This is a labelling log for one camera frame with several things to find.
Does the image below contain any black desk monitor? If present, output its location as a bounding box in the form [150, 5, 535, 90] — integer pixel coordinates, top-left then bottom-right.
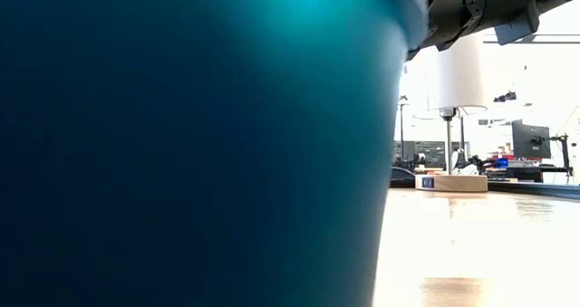
[511, 119, 553, 159]

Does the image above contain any white shade lamp wooden base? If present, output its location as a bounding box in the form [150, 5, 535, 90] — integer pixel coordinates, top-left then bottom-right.
[412, 34, 489, 194]

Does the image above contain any black background stand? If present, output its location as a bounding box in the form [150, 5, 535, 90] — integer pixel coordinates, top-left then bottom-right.
[397, 94, 409, 163]

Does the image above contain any blue plastic bin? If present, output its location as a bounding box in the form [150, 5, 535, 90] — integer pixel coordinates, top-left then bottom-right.
[0, 0, 430, 307]

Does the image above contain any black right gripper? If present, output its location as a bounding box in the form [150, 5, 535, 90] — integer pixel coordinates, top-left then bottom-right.
[405, 0, 488, 62]

